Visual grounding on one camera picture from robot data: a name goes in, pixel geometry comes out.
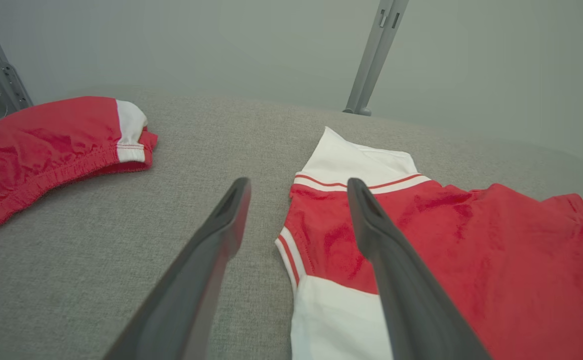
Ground red shorts with white stripe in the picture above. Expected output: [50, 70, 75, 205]
[0, 96, 159, 247]

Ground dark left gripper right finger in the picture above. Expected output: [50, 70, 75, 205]
[346, 177, 493, 360]

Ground grey metal frame bracket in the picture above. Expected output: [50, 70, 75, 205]
[0, 0, 35, 121]

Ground grey metal partition post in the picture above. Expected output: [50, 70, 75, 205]
[342, 0, 410, 117]

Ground red shirt with white collar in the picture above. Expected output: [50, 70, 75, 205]
[274, 126, 583, 360]

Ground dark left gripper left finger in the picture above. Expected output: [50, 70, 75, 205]
[102, 176, 253, 360]

